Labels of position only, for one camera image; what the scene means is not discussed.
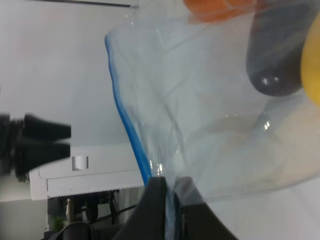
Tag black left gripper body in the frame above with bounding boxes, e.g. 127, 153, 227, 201
0, 113, 24, 175

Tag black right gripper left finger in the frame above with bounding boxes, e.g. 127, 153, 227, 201
113, 177, 167, 240

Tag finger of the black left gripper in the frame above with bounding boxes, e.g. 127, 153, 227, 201
23, 114, 72, 142
14, 141, 71, 175

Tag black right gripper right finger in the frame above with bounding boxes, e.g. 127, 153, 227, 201
174, 177, 237, 240

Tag clear blue-zipper file bag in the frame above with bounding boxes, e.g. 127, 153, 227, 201
105, 0, 320, 240

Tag yellow fruit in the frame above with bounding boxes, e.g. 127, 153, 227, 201
300, 14, 320, 106

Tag dark purple eggplant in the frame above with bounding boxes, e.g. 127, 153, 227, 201
246, 3, 317, 97

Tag orange fruit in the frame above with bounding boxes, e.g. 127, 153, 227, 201
183, 0, 257, 23

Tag white cabinet with handle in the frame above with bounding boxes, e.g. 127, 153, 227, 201
29, 142, 144, 200

